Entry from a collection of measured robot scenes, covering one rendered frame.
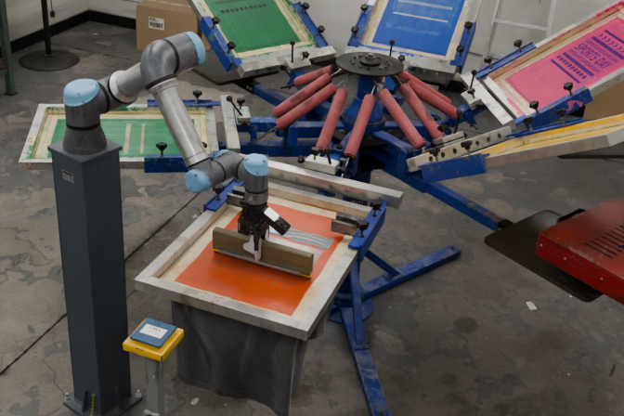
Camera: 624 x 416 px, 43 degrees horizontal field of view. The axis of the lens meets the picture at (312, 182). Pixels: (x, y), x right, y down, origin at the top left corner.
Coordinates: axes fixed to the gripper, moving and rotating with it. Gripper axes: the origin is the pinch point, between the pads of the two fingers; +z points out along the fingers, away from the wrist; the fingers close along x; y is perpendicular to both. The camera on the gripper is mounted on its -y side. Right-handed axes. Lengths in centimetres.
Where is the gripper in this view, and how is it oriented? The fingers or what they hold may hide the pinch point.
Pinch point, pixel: (262, 254)
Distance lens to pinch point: 266.0
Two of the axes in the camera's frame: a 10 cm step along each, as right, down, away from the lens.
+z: -0.3, 8.8, 4.7
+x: -3.5, 4.3, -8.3
